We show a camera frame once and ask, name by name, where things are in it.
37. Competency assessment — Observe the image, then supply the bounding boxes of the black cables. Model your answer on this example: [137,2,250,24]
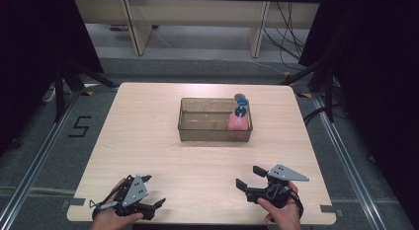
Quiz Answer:
[262,1,308,64]

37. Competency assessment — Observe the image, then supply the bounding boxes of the pink pump bottle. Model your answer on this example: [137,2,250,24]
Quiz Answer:
[227,93,251,141]

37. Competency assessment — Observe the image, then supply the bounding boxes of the person's right hand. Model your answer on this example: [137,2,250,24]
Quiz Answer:
[256,181,303,230]

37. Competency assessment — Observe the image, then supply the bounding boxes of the white floor cable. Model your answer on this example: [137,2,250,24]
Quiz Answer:
[242,57,292,77]

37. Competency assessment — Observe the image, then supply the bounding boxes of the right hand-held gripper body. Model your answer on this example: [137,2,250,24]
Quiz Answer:
[244,163,311,209]

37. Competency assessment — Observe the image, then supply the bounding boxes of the transparent brown plastic box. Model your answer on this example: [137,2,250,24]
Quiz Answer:
[177,97,254,143]

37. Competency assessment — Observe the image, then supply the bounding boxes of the grey tape patch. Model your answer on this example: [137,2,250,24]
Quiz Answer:
[61,196,87,208]
[319,203,337,214]

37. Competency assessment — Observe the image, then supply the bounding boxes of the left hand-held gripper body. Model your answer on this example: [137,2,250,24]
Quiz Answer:
[90,173,156,221]

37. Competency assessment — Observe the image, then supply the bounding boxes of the metal floor rail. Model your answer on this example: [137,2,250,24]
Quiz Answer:
[0,89,84,230]
[310,91,387,230]

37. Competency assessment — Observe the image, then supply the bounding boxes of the beige wooden desk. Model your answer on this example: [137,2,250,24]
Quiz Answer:
[73,0,323,59]

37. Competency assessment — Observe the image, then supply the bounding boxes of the dark curtain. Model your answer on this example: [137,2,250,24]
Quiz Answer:
[298,0,419,224]
[0,0,105,155]

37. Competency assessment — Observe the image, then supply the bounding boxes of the black metal stand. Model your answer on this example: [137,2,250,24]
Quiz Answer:
[53,59,121,123]
[279,57,338,123]

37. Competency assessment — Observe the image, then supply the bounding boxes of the person's left hand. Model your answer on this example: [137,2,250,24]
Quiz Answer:
[89,177,145,230]

